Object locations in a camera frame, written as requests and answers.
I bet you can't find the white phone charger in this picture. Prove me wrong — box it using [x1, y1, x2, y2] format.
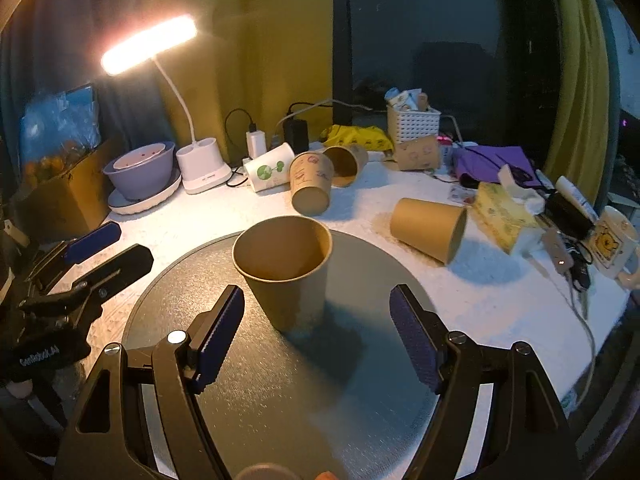
[246, 130, 267, 159]

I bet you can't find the white tube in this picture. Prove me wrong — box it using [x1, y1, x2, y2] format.
[555, 176, 599, 223]

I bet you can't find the black power adapter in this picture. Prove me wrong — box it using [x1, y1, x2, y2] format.
[283, 118, 309, 155]

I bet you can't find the white plastic basket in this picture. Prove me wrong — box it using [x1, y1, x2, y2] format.
[387, 106, 440, 144]

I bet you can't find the yellow tissue pack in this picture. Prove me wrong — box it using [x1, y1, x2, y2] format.
[471, 182, 542, 255]

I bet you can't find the blue picture bag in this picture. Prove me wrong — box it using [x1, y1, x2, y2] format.
[20, 84, 102, 188]

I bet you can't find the round grey placemat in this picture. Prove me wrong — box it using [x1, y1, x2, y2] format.
[120, 228, 446, 480]

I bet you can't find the grey remote switch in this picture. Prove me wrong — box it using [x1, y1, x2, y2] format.
[541, 228, 574, 275]

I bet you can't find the patterned paper cup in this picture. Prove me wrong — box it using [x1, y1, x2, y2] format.
[290, 152, 334, 217]

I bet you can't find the white bear mug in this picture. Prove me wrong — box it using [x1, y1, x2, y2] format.
[588, 206, 639, 290]

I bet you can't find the yellow cloth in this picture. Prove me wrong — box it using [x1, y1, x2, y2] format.
[320, 125, 393, 152]

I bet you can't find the white tablecloth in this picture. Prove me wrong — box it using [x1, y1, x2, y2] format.
[88, 157, 628, 396]

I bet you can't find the white plate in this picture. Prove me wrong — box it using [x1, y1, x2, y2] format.
[107, 168, 182, 216]

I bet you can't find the black car key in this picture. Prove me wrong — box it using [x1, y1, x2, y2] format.
[570, 250, 591, 320]

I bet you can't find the white green-print paper cup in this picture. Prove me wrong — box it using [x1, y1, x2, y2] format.
[244, 142, 295, 193]

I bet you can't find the yellow curtain right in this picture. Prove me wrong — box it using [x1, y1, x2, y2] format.
[544, 0, 610, 202]

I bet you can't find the yellow curtain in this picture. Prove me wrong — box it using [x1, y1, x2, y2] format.
[142, 0, 333, 162]
[544, 0, 610, 202]

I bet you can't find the cardboard box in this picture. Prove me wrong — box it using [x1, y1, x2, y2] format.
[14, 136, 124, 244]

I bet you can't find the purple cloth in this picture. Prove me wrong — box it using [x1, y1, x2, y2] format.
[452, 145, 542, 190]

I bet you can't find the plain brown paper cup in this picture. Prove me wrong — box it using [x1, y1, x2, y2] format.
[390, 198, 468, 264]

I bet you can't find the patterned cup near basket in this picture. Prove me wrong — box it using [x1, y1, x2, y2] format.
[394, 136, 442, 171]

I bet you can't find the black box case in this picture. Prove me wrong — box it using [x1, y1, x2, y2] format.
[544, 192, 594, 240]

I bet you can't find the brown cup open mouth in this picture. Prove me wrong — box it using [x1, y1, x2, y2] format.
[323, 144, 369, 188]

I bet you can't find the purple bowl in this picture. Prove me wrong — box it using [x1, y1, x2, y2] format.
[102, 141, 175, 200]

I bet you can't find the yellow curtain left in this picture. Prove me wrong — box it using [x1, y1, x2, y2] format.
[142, 0, 333, 162]

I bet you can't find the white desk lamp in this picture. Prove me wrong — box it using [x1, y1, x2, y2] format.
[101, 14, 231, 195]

